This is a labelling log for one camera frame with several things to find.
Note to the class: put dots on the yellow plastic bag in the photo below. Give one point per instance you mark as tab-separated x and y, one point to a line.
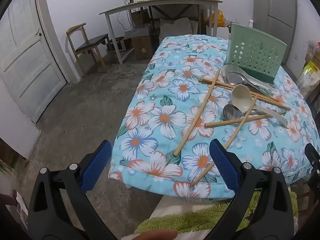
220	18

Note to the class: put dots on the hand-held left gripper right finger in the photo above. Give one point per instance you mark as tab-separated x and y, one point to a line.
222	162

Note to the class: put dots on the grey sack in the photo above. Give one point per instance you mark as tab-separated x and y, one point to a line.
175	27

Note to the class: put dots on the yellow green rice bag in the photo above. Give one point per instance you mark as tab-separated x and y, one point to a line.
310	76

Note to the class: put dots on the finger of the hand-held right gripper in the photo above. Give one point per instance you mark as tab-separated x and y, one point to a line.
315	165

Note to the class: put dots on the metal spoon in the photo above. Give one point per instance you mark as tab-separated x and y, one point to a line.
228	112
235	78

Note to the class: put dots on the crinkled plastic bag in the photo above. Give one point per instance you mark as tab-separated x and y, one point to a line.
313	51

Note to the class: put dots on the white rice paddle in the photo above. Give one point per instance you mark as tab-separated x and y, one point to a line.
231	68

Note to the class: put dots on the person's left hand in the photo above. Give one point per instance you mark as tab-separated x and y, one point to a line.
152	235

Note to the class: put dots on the grey refrigerator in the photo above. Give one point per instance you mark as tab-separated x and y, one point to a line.
280	5

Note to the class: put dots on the beige plastic ladle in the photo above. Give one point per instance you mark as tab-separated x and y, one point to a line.
241	97

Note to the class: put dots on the wooden chair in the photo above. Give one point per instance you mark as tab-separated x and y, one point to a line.
92	41

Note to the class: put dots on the grey table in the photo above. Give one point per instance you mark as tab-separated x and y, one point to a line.
140	7

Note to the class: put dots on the cardboard box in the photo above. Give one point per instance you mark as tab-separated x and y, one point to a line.
141	46

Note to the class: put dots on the green and white fleece robe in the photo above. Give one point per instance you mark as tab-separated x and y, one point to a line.
175	222

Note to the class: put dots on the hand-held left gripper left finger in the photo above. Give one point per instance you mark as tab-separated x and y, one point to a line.
97	165

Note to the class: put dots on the green plastic utensil holder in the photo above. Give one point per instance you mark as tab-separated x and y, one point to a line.
252	52

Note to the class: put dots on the white panel door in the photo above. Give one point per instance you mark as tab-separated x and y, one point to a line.
25	62

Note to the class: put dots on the black power adapter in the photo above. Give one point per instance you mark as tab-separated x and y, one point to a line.
130	0

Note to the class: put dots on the bamboo chopstick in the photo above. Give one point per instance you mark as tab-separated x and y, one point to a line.
282	106
197	112
215	84
217	123
237	127

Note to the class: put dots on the floral blue blanket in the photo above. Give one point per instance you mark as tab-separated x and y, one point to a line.
160	140

